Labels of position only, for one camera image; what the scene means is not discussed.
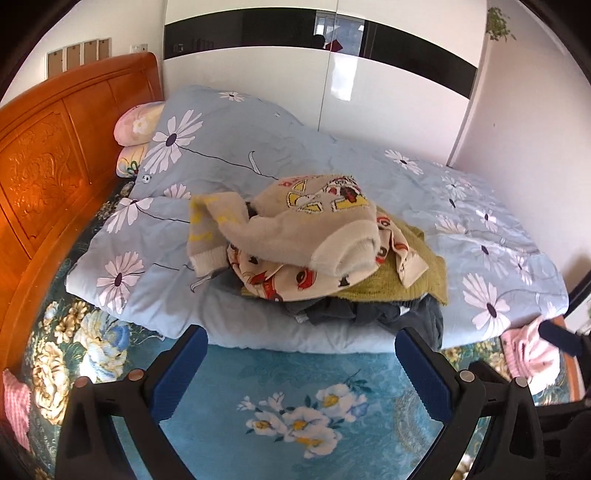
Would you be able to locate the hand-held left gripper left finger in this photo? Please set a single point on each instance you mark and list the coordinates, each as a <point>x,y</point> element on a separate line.
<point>180,369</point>

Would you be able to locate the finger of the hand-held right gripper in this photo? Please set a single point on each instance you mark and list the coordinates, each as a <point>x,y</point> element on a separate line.
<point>561,337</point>

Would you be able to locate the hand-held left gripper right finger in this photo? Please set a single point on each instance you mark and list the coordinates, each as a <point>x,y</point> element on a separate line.
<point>425,374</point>

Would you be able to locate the beige knit sweater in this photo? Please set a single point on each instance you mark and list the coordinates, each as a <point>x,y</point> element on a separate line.
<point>295,221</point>

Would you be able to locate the dark grey clothes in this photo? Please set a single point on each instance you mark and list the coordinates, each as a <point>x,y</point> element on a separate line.
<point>369,316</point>

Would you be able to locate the pink knit garment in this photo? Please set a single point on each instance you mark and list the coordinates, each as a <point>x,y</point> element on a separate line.
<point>531,355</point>

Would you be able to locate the wooden bed footboard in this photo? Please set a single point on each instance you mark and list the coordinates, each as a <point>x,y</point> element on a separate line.
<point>572,378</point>

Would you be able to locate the olive green sweater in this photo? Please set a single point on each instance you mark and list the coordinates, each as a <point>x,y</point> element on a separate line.
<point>415,272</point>

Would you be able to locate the cartoon print cream garment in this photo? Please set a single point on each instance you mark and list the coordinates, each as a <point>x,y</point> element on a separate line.
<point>286,279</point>

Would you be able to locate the pink checked cloth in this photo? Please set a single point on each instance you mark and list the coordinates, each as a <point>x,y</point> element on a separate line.
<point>16,406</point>

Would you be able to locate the yellow floral pillow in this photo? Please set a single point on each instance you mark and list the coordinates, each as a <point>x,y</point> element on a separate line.
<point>129,161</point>

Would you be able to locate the pink floral pillow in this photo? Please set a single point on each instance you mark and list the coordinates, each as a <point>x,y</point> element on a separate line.
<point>136,122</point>

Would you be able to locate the carved wooden headboard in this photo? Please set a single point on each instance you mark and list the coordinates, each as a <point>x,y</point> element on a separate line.
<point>51,152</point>

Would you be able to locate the light blue floral quilt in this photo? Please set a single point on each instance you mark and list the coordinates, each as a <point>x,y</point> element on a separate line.
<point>286,138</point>

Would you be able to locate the white wardrobe with black stripe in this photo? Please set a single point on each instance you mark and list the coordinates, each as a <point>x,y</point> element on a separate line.
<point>277,69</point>

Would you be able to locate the green hanging plant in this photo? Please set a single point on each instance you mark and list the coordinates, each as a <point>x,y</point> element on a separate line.
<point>501,23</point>

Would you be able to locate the white wall switch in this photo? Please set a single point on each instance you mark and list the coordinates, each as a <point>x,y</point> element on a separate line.
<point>139,47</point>

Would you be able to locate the small wall picture frame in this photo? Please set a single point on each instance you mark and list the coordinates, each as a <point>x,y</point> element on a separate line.
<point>90,51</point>
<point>105,48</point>
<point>56,63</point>
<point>73,57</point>

